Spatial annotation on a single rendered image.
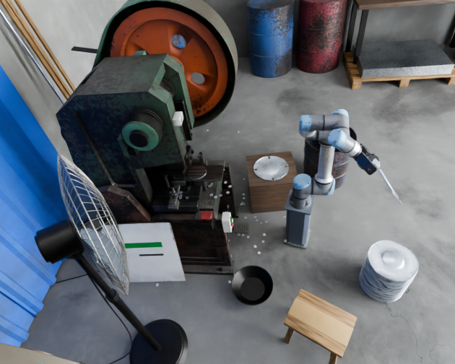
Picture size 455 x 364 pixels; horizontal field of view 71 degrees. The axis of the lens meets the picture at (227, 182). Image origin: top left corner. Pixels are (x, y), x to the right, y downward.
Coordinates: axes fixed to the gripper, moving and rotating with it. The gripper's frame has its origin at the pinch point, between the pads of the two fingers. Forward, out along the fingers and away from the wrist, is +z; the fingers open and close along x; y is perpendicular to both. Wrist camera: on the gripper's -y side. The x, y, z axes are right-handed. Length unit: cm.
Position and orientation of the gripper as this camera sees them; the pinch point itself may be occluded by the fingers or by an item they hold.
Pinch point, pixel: (377, 167)
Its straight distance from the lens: 173.8
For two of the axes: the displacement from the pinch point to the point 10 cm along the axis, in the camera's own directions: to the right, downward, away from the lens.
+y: -1.9, -7.0, 6.9
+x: -6.1, 6.3, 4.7
